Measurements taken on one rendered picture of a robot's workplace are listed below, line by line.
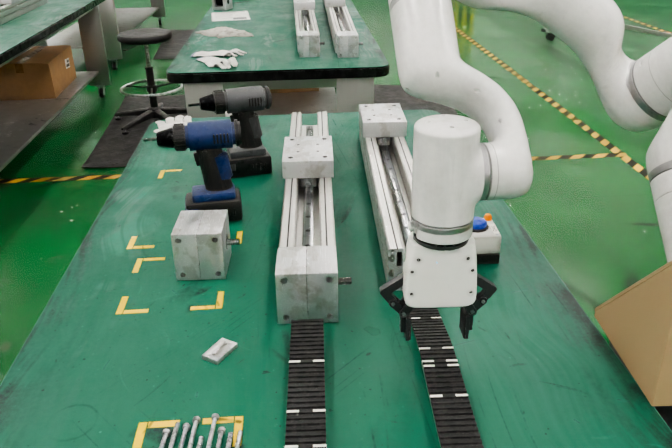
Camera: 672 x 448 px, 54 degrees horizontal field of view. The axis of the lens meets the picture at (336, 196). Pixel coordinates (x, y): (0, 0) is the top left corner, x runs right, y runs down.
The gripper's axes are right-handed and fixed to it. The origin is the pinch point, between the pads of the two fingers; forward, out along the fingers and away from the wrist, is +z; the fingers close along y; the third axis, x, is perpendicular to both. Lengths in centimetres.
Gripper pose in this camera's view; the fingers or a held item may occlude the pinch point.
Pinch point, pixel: (435, 327)
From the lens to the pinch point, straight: 99.6
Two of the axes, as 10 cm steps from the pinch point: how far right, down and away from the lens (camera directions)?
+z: 0.2, 9.1, 4.2
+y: 10.0, -0.3, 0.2
